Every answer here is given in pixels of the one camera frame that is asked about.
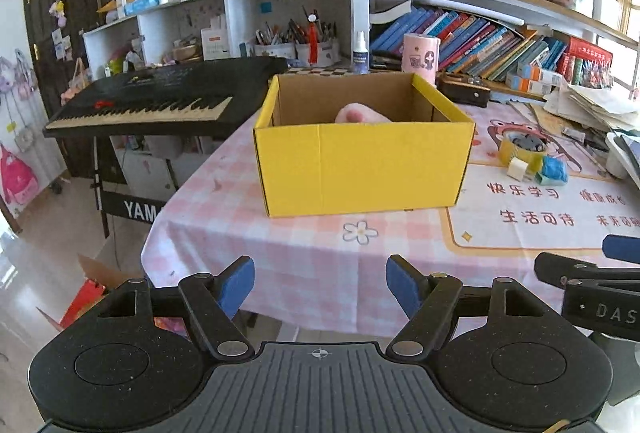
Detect pink cylindrical holder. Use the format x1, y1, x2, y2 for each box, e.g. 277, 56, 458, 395
402, 34, 442, 86

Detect pink checked cloth desktop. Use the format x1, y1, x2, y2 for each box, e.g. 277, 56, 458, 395
140, 100, 640, 345

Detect white pen holder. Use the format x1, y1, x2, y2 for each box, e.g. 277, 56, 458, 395
295, 8, 341, 68
254, 20, 297, 60

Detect red tassel ornament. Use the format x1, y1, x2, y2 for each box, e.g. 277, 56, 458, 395
308, 14, 320, 64

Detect yellow tape roll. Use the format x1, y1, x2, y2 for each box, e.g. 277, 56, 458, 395
497, 130, 549, 168

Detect pink backpack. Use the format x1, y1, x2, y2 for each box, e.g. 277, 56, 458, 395
0, 143, 40, 208

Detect pink plush toy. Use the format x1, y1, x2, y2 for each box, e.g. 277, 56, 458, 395
334, 102, 393, 124

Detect printed cartoon desk mat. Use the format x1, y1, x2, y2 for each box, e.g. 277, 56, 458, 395
440, 103, 640, 260

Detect small blue packet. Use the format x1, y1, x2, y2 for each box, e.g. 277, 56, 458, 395
540, 155, 570, 186

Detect red boxed book set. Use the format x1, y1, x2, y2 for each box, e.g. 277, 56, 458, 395
560, 37, 615, 88

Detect yellow cardboard box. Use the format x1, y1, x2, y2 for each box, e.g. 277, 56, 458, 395
252, 73, 477, 219

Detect stack of papers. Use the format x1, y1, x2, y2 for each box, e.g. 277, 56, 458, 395
542, 80, 640, 134

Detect red cardboard box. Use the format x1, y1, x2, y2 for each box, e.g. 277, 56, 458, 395
35, 253, 151, 334

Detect black electronic keyboard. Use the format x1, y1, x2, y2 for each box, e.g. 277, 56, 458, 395
44, 58, 290, 140

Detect white spray bottle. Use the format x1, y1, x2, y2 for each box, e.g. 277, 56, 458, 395
351, 31, 370, 74

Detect small white block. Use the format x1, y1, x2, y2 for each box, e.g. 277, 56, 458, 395
506, 157, 531, 184

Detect dark brown case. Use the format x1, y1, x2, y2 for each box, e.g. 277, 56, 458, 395
437, 73, 492, 108

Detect purple hanging bags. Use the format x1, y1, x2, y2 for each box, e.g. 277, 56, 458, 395
0, 50, 38, 94

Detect white tray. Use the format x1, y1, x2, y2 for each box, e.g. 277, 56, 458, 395
605, 130, 640, 191

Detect white box with red label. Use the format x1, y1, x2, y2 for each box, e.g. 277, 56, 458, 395
201, 27, 232, 61

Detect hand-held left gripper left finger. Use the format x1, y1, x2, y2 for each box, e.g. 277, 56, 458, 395
97, 256, 256, 361

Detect black keyboard stand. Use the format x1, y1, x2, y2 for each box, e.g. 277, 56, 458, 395
92, 135, 182, 240

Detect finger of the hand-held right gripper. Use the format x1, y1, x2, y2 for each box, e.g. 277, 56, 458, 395
602, 234, 640, 259
534, 252, 640, 287

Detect white shelf unit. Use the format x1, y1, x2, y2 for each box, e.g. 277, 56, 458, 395
82, 0, 353, 78

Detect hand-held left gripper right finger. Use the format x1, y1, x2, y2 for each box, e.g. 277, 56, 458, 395
385, 254, 546, 359

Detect blue wet wipes pack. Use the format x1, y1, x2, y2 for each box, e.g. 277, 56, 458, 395
124, 0, 168, 16

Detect small white orange boxes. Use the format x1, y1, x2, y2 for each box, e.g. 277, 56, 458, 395
505, 63, 566, 96

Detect long row of leaning books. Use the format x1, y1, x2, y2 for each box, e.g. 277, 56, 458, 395
370, 5, 568, 84

